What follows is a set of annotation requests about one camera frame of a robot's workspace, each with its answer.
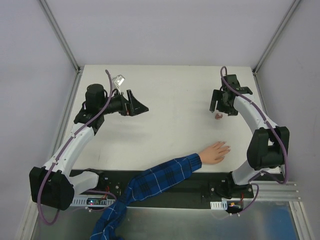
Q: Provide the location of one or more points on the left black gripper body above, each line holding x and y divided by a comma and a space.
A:
129, 103

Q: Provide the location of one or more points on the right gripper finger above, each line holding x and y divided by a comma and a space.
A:
230, 111
214, 100

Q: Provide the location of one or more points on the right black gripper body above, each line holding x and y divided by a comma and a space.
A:
225, 99

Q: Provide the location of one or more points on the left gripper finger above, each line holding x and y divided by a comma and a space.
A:
136, 98
134, 111

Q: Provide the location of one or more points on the pink nail polish bottle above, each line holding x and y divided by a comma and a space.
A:
218, 116

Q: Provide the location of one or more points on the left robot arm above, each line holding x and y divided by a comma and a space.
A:
52, 185

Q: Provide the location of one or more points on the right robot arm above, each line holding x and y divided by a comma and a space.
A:
268, 147

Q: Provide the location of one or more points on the blue plaid sleeve forearm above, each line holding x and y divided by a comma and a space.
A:
149, 183

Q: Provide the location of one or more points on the mannequin hand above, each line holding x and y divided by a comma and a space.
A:
215, 153

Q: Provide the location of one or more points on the right white cable duct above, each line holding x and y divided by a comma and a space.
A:
219, 205

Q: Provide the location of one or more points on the right aluminium frame post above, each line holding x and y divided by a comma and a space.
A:
277, 34

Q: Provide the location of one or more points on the aluminium frame post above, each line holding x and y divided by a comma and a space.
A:
59, 34
277, 34

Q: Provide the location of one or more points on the left aluminium frame post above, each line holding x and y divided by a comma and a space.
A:
59, 34

